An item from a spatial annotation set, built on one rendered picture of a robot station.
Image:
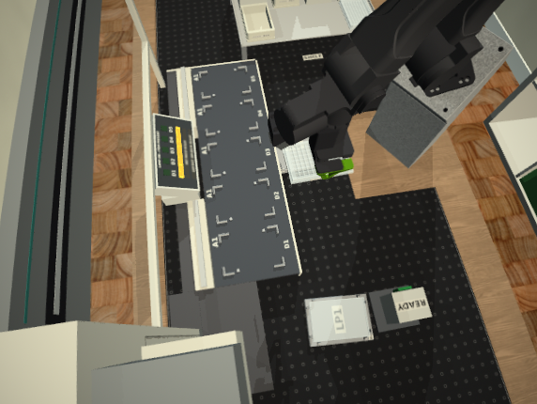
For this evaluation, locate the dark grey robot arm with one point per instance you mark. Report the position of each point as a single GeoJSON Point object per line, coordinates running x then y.
{"type": "Point", "coordinates": [387, 39]}

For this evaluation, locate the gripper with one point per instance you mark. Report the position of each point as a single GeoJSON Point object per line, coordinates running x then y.
{"type": "Point", "coordinates": [342, 148]}

